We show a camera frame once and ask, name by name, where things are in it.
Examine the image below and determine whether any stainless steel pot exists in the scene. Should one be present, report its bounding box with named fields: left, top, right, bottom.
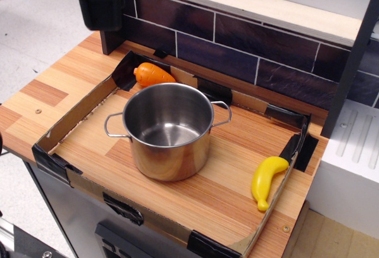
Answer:
left=121, top=83, right=230, bottom=182

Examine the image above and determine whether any white sink drainboard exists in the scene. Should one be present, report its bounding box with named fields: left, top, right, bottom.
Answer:
left=322, top=100, right=378, bottom=182

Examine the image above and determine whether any black oven control panel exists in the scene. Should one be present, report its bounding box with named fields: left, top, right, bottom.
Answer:
left=94, top=221, right=158, bottom=258

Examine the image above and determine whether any orange toy carrot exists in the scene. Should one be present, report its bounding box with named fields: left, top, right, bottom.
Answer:
left=133, top=62, right=176, bottom=87

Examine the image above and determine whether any yellow toy banana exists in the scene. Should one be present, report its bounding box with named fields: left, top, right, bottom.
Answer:
left=251, top=156, right=290, bottom=211

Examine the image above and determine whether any dark brick backsplash panel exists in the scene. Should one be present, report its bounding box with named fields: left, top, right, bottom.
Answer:
left=120, top=0, right=362, bottom=109

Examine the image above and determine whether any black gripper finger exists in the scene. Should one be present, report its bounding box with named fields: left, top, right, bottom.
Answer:
left=79, top=0, right=122, bottom=31

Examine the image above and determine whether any cardboard fence with black tape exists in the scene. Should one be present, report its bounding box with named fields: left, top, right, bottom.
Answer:
left=32, top=50, right=324, bottom=257

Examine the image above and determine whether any dark grey upright post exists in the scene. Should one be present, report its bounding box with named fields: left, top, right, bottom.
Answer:
left=320, top=0, right=378, bottom=138

